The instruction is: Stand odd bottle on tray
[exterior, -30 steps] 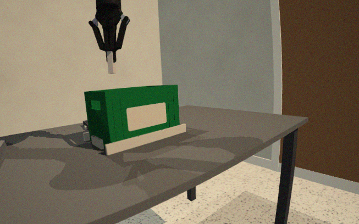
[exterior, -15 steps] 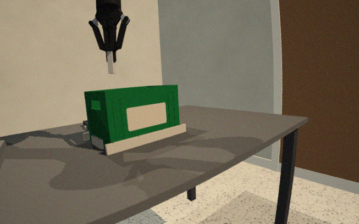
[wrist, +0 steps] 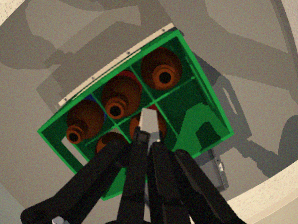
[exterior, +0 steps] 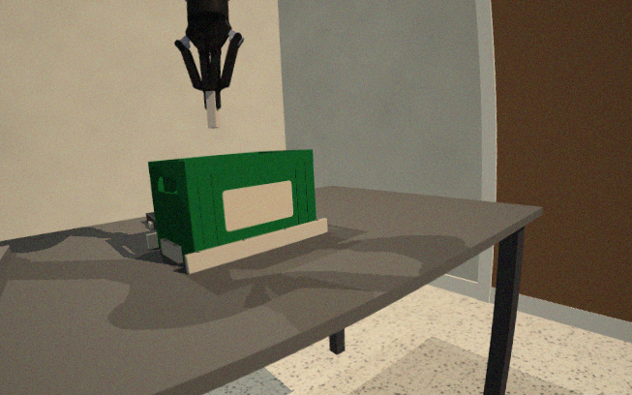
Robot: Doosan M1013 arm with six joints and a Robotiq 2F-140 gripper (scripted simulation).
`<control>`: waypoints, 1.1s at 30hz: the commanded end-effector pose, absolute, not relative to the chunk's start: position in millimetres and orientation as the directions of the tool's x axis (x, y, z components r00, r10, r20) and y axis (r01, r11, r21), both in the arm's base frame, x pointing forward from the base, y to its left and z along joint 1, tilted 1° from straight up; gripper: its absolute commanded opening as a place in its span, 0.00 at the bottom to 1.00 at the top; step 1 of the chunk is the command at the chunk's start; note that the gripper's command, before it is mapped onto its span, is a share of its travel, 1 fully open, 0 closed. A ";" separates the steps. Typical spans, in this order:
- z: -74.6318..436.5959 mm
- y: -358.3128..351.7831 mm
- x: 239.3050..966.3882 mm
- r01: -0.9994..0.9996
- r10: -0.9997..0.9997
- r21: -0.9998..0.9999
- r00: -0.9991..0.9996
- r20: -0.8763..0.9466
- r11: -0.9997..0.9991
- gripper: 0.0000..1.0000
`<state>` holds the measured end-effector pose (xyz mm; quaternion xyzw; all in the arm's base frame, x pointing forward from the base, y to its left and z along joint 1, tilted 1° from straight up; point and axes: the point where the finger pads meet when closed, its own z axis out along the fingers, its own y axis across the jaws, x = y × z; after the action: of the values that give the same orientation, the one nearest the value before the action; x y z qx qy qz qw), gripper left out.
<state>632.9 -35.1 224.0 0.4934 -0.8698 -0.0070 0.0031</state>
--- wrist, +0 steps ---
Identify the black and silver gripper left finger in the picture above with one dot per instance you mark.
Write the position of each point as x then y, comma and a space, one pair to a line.
74, 201

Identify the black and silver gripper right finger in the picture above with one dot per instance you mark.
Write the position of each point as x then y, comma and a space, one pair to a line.
205, 203

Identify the green crate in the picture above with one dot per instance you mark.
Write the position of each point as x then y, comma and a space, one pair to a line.
198, 125

